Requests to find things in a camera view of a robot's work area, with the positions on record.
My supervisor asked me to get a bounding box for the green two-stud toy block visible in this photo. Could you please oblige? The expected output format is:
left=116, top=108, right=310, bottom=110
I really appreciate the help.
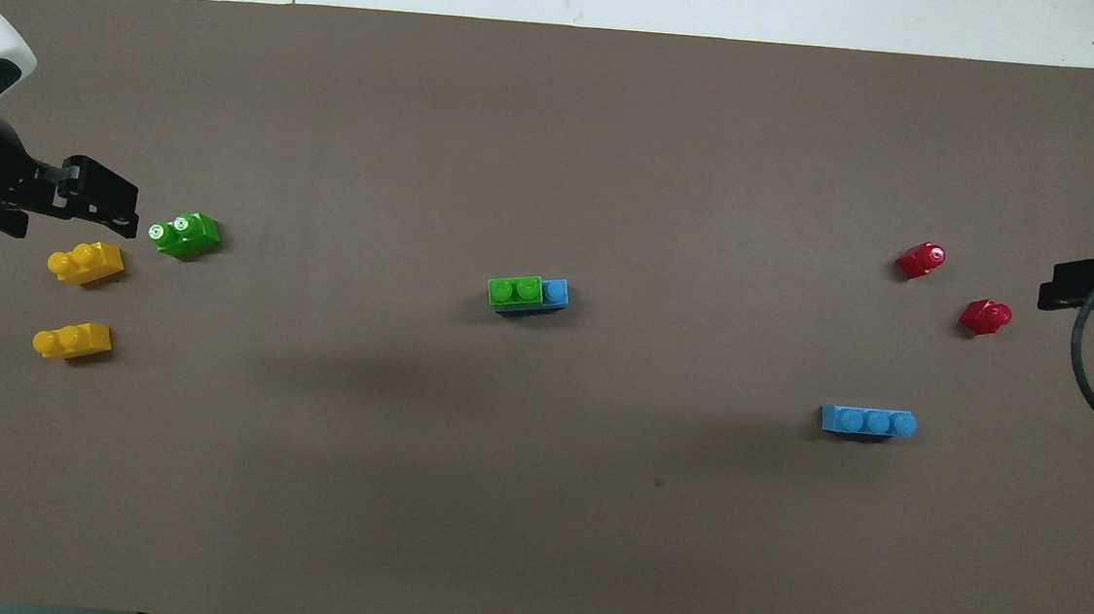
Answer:
left=146, top=207, right=224, bottom=264
left=486, top=272, right=545, bottom=314

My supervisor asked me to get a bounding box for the blue three-stud toy block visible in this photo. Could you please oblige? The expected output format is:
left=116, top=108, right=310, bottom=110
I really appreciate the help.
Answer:
left=493, top=272, right=571, bottom=322
left=820, top=403, right=921, bottom=443

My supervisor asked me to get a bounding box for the yellow two-stud toy block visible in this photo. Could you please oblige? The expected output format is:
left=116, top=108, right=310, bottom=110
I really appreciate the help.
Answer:
left=30, top=317, right=115, bottom=367
left=45, top=236, right=128, bottom=290

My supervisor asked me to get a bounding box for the red one-stud toy block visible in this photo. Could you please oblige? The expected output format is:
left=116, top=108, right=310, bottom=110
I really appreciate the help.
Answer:
left=893, top=239, right=949, bottom=284
left=957, top=296, right=1015, bottom=340

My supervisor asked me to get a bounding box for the brown table mat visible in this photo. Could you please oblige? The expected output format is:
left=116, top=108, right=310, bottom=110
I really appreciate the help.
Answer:
left=0, top=0, right=1094, bottom=614

